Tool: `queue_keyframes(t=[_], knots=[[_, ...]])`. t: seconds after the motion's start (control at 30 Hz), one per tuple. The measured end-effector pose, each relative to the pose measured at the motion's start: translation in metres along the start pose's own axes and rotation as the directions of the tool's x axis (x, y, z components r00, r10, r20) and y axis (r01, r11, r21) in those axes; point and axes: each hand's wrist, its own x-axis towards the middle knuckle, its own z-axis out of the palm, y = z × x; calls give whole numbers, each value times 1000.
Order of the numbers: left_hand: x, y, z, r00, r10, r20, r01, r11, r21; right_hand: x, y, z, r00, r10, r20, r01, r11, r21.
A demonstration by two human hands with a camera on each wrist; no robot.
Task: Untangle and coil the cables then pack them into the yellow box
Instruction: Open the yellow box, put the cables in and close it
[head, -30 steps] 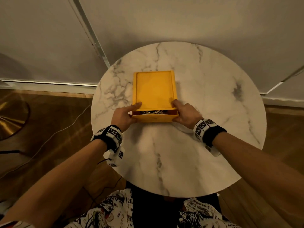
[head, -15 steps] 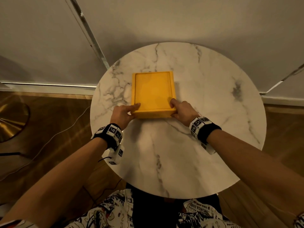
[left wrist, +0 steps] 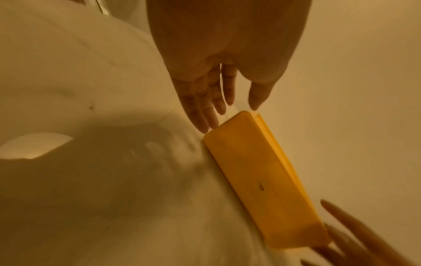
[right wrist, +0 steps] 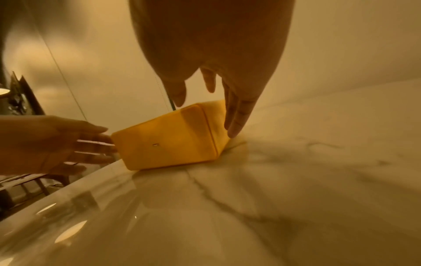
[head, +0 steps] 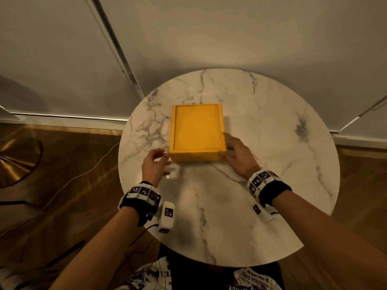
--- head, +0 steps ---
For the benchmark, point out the person's right hand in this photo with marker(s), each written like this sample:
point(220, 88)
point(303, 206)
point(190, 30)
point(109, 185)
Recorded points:
point(242, 161)

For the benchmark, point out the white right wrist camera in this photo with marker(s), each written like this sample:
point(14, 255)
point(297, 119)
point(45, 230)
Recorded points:
point(260, 211)

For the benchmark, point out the black floor object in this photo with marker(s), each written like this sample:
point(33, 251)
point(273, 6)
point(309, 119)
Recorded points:
point(68, 252)

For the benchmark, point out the metal blind track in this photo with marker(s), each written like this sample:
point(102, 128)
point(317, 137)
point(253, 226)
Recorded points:
point(362, 114)
point(116, 48)

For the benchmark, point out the white marble table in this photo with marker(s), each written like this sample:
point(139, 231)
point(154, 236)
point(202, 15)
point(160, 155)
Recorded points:
point(257, 208)

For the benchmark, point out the person's left forearm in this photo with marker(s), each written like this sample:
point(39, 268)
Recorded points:
point(96, 253)

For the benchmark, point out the person's right forearm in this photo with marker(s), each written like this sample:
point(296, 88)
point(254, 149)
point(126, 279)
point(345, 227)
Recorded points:
point(332, 238)

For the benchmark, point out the yellow box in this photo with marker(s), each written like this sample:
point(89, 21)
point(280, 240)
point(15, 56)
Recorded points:
point(196, 129)

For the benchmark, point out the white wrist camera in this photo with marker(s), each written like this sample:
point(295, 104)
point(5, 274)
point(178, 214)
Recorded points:
point(167, 215)
point(260, 211)

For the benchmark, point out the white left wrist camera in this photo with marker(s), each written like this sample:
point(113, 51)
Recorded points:
point(167, 215)

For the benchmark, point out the person's left hand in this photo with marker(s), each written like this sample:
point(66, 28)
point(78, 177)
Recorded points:
point(152, 170)

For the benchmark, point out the metal bottom rail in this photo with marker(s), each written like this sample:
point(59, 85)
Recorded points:
point(359, 141)
point(69, 120)

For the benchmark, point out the gold lamp base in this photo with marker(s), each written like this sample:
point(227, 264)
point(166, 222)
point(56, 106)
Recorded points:
point(18, 163)

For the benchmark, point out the black left wristband with markers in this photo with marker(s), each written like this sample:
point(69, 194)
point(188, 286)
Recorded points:
point(139, 208)

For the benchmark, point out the white floor object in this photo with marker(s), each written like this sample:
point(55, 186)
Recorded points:
point(12, 277)

